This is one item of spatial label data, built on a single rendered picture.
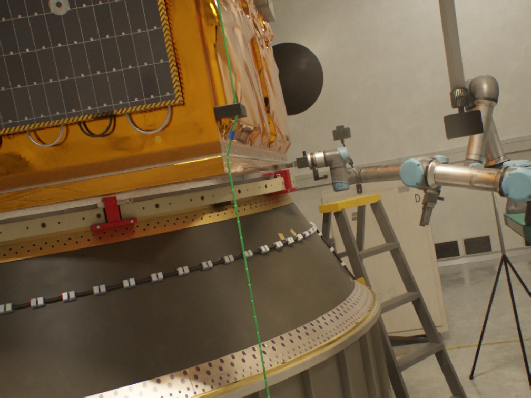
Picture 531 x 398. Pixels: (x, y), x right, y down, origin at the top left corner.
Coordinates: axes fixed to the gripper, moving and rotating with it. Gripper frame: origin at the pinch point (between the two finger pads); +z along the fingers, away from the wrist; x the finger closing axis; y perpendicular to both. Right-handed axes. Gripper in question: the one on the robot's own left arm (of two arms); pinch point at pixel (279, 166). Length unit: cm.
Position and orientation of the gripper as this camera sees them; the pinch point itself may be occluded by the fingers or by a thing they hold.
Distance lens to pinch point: 291.4
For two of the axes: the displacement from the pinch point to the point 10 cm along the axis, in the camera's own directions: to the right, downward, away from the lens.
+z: -9.8, 1.6, 1.1
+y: -1.7, -9.8, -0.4
